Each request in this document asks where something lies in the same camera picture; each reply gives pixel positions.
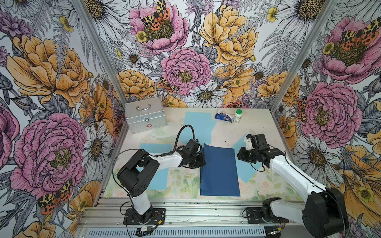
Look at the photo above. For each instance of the silver aluminium case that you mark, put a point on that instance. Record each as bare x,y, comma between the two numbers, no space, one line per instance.
145,115

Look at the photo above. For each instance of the aluminium rail base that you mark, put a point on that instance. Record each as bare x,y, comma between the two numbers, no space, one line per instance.
188,218

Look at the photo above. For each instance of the floral table mat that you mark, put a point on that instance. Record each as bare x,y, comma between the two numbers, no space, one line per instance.
184,183

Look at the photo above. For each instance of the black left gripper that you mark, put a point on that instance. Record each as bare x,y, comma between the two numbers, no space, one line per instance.
201,163

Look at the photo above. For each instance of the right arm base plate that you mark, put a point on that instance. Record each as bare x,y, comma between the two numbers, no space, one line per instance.
255,215

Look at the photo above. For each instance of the clear plastic lid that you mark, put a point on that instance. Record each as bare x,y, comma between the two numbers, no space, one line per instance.
163,132

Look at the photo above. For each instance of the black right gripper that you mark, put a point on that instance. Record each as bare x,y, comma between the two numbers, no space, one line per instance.
241,154

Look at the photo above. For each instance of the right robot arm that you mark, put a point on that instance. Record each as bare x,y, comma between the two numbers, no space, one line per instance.
323,211

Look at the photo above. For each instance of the blue gauze bandage packet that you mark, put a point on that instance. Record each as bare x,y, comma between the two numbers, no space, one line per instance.
223,116

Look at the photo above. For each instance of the white bottle green cap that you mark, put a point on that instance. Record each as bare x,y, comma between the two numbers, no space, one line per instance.
238,115

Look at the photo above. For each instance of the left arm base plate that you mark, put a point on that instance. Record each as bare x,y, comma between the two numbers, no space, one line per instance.
153,216

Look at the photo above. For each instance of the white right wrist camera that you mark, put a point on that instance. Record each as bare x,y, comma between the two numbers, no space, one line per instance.
248,142

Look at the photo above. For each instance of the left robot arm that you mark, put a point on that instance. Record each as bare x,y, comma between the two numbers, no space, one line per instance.
138,172

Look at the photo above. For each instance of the dark blue paper large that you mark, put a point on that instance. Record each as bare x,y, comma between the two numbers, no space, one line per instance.
219,176

